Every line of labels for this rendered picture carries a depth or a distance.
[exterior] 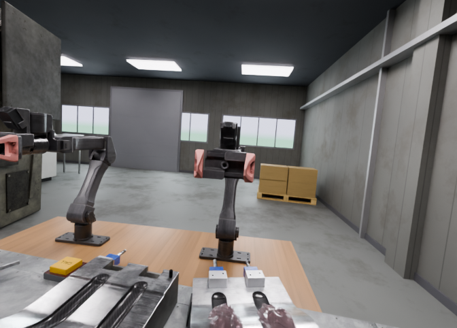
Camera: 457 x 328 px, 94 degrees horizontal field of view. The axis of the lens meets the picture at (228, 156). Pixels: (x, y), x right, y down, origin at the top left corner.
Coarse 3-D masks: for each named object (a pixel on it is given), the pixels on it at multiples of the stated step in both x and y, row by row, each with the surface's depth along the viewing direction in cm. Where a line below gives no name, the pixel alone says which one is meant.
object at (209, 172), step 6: (198, 150) 50; (198, 156) 47; (198, 162) 45; (198, 168) 44; (210, 168) 52; (216, 168) 52; (198, 174) 47; (204, 174) 51; (210, 174) 51; (216, 174) 51; (222, 174) 51
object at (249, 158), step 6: (228, 156) 51; (234, 156) 50; (240, 156) 50; (246, 156) 48; (252, 156) 48; (234, 162) 51; (246, 162) 46; (252, 162) 49; (246, 168) 44; (252, 168) 50; (246, 174) 44; (252, 174) 49; (246, 180) 48; (252, 180) 50
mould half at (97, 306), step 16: (80, 272) 56; (96, 272) 57; (112, 272) 57; (128, 272) 58; (176, 272) 59; (64, 288) 51; (80, 288) 51; (112, 288) 52; (128, 288) 52; (160, 288) 53; (176, 288) 58; (32, 304) 46; (48, 304) 46; (96, 304) 47; (112, 304) 47; (144, 304) 48; (160, 304) 49; (0, 320) 40; (16, 320) 41; (32, 320) 42; (80, 320) 43; (96, 320) 43; (128, 320) 44; (144, 320) 44; (160, 320) 50
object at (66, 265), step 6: (66, 258) 71; (72, 258) 71; (54, 264) 67; (60, 264) 67; (66, 264) 67; (72, 264) 68; (78, 264) 69; (54, 270) 66; (60, 270) 65; (66, 270) 65; (72, 270) 67
